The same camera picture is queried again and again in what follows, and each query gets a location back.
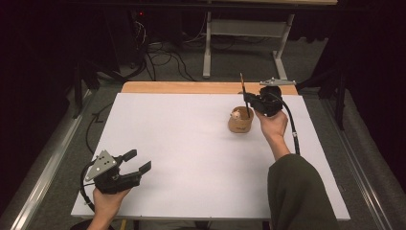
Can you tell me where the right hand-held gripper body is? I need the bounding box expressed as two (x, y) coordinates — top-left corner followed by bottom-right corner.
(253, 77), (297, 118)

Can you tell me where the white metal desk frame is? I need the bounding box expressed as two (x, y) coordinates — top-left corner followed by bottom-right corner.
(202, 11), (296, 82)

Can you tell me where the right hand-held gripper black cable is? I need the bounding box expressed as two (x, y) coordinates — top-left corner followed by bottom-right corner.
(271, 92), (302, 156)

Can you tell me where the black pencil with brown end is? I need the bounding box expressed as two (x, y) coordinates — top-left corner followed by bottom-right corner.
(239, 72), (252, 119)

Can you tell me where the aluminium floor rail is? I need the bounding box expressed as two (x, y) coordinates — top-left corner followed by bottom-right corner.
(9, 89), (97, 230)
(322, 99), (395, 230)

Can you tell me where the black box with red light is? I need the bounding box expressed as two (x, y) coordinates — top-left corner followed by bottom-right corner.
(104, 8), (151, 69)

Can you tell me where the round wooden pen holder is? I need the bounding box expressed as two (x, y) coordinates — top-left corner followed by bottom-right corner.
(227, 105), (255, 134)

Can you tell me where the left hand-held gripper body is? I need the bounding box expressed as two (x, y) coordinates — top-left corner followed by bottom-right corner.
(84, 149), (142, 195)

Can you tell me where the person's right hand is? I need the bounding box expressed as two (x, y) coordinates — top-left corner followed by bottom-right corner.
(254, 109), (289, 143)

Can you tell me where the thin black floor cable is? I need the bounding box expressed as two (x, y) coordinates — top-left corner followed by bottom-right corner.
(84, 102), (115, 156)

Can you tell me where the white table board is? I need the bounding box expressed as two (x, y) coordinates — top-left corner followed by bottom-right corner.
(70, 92), (351, 221)

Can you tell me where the person's left hand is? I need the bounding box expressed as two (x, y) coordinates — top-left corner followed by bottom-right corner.
(92, 187), (132, 222)

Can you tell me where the bundle of black floor cables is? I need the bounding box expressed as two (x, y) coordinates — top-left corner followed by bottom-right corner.
(127, 18), (197, 82)

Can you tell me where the hand-held gripper black cable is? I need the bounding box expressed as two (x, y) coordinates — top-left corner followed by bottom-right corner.
(271, 92), (302, 156)
(79, 161), (97, 213)

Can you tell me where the wooden table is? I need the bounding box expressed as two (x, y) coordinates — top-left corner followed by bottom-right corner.
(121, 80), (299, 96)

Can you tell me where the black metal stand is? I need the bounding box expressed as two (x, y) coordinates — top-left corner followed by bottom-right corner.
(295, 63), (350, 131)
(71, 60), (101, 120)

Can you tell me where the left hand-held gripper black cable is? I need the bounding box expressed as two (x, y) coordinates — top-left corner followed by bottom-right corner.
(79, 161), (97, 213)

